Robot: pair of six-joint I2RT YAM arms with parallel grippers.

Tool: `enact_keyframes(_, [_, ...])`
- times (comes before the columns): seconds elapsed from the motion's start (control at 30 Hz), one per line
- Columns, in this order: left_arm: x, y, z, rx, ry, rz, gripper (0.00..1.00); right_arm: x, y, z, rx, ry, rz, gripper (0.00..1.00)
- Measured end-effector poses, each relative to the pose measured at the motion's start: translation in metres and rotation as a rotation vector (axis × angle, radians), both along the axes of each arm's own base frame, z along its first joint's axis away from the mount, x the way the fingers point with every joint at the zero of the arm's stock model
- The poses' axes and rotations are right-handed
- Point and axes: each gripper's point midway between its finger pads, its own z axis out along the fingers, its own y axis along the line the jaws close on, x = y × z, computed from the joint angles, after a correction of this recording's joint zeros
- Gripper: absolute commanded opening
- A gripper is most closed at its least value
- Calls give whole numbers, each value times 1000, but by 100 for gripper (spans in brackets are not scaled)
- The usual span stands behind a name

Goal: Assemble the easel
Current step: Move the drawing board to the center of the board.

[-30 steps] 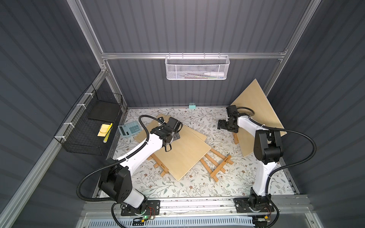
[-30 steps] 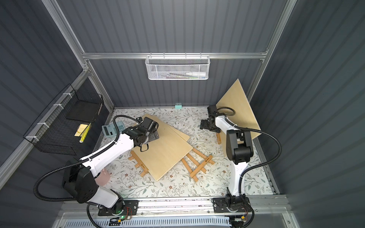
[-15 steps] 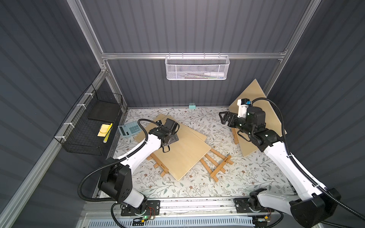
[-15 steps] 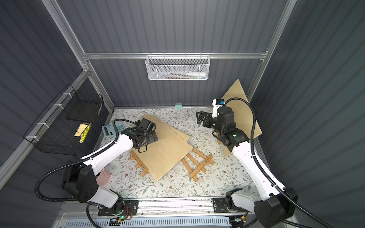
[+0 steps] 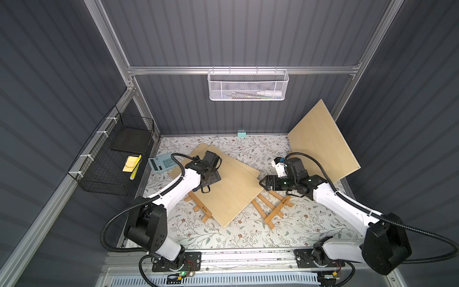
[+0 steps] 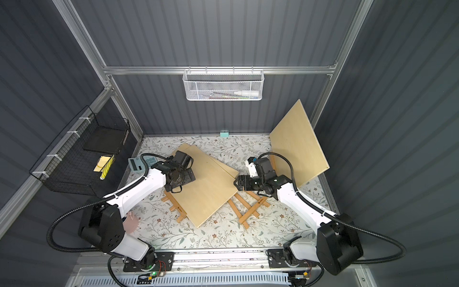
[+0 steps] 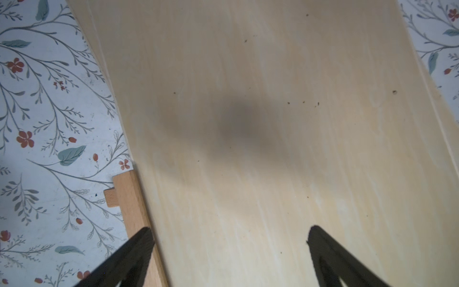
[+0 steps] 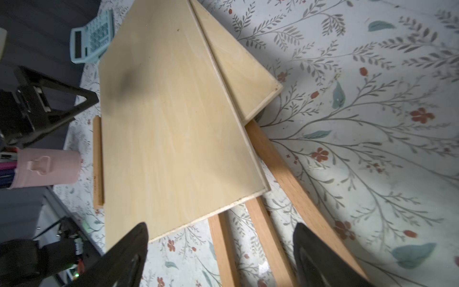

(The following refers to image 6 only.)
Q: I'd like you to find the wooden easel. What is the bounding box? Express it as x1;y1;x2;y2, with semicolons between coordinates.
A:
227;191;271;230
161;191;187;223
269;155;277;172

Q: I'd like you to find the light plywood board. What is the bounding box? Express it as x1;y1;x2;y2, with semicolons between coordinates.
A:
269;100;330;187
176;143;239;179
172;148;237;227

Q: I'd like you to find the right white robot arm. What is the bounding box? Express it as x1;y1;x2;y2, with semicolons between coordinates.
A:
234;157;363;275

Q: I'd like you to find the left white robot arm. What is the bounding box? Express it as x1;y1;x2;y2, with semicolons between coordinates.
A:
78;151;196;271

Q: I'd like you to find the floral table mat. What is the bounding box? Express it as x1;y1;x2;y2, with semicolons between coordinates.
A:
128;135;316;250

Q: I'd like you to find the teal calculator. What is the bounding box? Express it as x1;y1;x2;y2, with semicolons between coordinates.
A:
127;155;157;174

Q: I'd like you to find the small teal box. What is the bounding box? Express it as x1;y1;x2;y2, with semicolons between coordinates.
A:
219;130;230;138

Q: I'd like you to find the pink pen cup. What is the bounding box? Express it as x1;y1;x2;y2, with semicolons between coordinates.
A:
123;211;140;234

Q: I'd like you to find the yellow green pen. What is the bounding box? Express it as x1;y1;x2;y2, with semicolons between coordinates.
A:
100;155;115;181

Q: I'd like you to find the yellow sticky note pad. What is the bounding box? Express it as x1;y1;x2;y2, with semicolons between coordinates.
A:
93;155;111;172

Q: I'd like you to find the white marker in basket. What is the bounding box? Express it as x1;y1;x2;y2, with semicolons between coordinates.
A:
234;90;259;99

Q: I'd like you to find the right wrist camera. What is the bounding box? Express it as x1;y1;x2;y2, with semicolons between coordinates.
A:
245;157;258;178

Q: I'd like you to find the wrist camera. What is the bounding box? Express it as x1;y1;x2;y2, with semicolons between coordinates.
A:
245;157;258;178
172;151;194;170

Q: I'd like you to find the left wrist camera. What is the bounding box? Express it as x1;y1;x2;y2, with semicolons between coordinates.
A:
172;151;194;170

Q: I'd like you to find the left black corrugated cable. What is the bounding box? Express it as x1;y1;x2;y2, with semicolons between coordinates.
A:
45;152;169;254

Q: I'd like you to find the black corrugated cable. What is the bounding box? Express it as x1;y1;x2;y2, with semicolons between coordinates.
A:
45;152;169;254
257;152;408;265

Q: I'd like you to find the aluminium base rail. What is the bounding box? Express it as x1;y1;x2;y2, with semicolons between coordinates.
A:
71;247;370;287

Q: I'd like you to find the black wire wall basket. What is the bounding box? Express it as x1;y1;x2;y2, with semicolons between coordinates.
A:
29;106;131;197

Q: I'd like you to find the white wire mesh basket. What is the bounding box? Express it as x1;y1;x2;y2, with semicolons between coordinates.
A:
182;70;265;101

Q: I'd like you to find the right black corrugated cable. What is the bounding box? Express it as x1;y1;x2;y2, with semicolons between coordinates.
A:
257;152;408;265

